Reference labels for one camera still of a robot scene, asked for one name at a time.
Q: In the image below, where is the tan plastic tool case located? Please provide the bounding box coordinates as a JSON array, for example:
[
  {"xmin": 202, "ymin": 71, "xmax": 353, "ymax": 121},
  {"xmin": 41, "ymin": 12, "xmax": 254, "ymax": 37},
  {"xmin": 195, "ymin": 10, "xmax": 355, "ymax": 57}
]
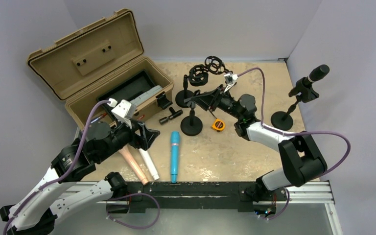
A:
[{"xmin": 26, "ymin": 8, "xmax": 174, "ymax": 129}]

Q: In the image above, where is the black T-shaped adapter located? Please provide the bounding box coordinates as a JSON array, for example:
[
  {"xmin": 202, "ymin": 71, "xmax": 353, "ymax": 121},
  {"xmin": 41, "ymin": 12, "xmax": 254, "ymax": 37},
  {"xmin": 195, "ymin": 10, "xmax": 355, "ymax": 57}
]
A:
[{"xmin": 159, "ymin": 107, "xmax": 183, "ymax": 125}]

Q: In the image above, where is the black microphone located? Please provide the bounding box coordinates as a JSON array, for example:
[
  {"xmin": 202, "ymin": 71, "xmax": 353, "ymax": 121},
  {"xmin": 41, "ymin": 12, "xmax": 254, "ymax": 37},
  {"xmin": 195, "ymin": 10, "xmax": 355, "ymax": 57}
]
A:
[{"xmin": 307, "ymin": 64, "xmax": 330, "ymax": 83}]

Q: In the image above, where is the pink microphone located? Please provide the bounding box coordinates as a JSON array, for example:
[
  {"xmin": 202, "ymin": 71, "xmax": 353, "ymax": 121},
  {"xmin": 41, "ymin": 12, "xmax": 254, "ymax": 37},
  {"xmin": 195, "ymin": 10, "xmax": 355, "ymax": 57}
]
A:
[{"xmin": 119, "ymin": 145, "xmax": 148, "ymax": 186}]

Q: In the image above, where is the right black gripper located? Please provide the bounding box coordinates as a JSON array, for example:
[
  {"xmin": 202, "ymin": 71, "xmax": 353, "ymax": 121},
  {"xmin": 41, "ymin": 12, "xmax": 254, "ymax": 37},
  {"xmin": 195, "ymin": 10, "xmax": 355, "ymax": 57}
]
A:
[{"xmin": 192, "ymin": 85, "xmax": 243, "ymax": 120}]

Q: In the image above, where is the black round-base shock-mount stand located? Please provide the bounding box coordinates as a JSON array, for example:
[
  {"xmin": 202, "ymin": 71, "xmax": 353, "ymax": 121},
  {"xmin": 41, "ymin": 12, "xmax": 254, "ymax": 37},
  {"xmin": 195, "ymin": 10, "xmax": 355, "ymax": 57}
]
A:
[{"xmin": 175, "ymin": 64, "xmax": 209, "ymax": 108}]

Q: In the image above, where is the black round-base clip stand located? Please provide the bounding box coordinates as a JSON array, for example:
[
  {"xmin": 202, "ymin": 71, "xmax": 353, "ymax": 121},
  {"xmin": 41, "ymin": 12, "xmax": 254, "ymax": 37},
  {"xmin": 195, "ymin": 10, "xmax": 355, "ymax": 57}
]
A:
[{"xmin": 180, "ymin": 97, "xmax": 203, "ymax": 137}]

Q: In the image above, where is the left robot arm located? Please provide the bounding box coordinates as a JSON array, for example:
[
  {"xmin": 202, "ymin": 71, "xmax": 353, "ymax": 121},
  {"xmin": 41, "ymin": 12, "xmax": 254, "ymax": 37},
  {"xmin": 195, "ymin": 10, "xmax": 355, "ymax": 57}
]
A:
[{"xmin": 0, "ymin": 120, "xmax": 160, "ymax": 235}]

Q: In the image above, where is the yellow tape measure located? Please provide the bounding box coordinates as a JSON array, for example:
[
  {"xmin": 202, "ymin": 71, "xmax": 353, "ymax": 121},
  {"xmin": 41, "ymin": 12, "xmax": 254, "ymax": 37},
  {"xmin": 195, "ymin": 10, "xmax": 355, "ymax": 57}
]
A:
[{"xmin": 209, "ymin": 110, "xmax": 226, "ymax": 132}]

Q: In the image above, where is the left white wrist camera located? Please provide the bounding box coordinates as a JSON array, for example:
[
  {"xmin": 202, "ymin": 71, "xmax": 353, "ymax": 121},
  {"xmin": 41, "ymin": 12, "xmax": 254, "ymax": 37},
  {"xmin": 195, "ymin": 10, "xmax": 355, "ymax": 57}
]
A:
[{"xmin": 108, "ymin": 98, "xmax": 137, "ymax": 128}]

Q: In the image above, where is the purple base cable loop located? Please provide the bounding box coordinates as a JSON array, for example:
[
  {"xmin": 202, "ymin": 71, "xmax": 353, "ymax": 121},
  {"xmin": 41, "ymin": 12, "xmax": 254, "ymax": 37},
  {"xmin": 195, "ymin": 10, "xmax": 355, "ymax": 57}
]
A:
[{"xmin": 106, "ymin": 189, "xmax": 163, "ymax": 230}]

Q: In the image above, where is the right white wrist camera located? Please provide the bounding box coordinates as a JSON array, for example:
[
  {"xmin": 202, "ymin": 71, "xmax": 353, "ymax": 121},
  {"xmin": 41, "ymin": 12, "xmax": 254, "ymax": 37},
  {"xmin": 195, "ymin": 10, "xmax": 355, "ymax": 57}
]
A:
[{"xmin": 224, "ymin": 72, "xmax": 238, "ymax": 93}]

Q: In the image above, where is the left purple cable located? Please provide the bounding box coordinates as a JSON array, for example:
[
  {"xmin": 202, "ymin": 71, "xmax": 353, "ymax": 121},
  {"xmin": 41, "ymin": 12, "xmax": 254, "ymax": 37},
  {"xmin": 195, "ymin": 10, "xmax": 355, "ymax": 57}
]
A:
[{"xmin": 2, "ymin": 99, "xmax": 111, "ymax": 235}]

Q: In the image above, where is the black right-side clip stand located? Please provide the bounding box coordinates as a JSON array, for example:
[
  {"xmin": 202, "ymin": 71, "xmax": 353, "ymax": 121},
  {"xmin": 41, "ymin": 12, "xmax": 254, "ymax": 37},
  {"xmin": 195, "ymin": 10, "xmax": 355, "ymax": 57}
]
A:
[{"xmin": 270, "ymin": 77, "xmax": 320, "ymax": 132}]

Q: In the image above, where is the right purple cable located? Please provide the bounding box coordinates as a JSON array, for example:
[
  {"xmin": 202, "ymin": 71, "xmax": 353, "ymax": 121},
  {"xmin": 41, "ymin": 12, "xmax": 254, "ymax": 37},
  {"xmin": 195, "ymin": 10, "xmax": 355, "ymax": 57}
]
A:
[{"xmin": 236, "ymin": 67, "xmax": 352, "ymax": 179}]

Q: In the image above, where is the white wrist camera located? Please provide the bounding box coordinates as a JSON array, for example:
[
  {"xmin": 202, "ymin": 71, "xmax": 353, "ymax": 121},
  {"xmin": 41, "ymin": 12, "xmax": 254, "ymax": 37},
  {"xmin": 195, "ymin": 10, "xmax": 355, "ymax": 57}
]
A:
[
  {"xmin": 108, "ymin": 98, "xmax": 137, "ymax": 128},
  {"xmin": 224, "ymin": 72, "xmax": 238, "ymax": 93}
]

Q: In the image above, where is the white grey-headed microphone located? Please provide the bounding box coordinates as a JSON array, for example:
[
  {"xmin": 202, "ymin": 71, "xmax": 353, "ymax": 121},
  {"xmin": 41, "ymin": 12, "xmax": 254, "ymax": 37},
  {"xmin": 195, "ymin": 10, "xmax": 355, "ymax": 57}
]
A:
[{"xmin": 138, "ymin": 148, "xmax": 160, "ymax": 181}]

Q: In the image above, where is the grey box inside case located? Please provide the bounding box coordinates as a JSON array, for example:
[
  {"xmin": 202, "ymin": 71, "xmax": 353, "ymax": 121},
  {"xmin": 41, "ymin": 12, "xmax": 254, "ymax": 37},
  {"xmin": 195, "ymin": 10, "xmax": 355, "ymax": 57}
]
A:
[{"xmin": 130, "ymin": 85, "xmax": 163, "ymax": 106}]

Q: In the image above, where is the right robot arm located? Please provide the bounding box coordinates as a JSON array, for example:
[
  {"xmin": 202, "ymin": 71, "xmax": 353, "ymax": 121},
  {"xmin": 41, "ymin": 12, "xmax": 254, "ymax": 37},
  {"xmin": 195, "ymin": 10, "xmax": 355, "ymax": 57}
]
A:
[{"xmin": 185, "ymin": 86, "xmax": 328, "ymax": 202}]

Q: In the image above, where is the blue microphone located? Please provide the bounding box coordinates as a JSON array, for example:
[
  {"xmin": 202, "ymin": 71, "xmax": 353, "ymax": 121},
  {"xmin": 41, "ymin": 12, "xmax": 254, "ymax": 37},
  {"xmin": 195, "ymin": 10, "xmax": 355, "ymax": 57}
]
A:
[{"xmin": 170, "ymin": 131, "xmax": 180, "ymax": 184}]

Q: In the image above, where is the black tripod shock-mount stand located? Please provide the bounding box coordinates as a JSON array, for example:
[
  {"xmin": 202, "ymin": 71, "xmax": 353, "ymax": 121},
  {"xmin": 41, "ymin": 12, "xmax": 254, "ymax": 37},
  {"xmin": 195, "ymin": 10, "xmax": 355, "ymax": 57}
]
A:
[{"xmin": 203, "ymin": 55, "xmax": 232, "ymax": 84}]

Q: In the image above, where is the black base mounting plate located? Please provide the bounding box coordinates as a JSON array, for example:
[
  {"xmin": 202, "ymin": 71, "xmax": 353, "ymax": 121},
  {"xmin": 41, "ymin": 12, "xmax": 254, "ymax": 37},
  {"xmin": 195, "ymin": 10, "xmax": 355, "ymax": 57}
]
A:
[{"xmin": 106, "ymin": 182, "xmax": 287, "ymax": 214}]

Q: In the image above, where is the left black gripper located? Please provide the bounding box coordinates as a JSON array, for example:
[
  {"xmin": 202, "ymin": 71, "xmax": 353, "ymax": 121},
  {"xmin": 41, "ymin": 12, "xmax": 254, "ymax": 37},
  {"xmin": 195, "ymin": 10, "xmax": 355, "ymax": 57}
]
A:
[{"xmin": 96, "ymin": 116, "xmax": 160, "ymax": 162}]

